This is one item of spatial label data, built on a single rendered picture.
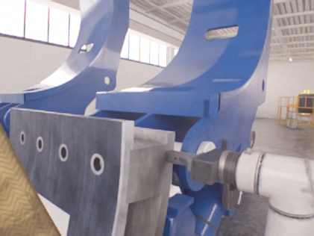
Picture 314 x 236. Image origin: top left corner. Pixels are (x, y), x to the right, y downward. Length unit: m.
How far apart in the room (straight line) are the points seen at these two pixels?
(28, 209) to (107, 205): 0.16
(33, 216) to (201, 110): 0.69
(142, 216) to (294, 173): 0.40
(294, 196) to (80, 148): 0.47
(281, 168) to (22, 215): 0.46
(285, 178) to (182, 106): 0.59
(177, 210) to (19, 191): 0.45
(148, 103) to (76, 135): 0.54
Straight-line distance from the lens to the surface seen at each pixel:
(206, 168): 0.46
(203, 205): 1.28
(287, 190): 0.45
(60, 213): 0.66
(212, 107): 0.87
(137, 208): 0.65
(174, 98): 0.96
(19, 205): 0.42
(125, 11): 3.30
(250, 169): 0.45
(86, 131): 0.54
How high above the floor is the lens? 2.44
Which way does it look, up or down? 5 degrees down
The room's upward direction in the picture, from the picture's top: 1 degrees clockwise
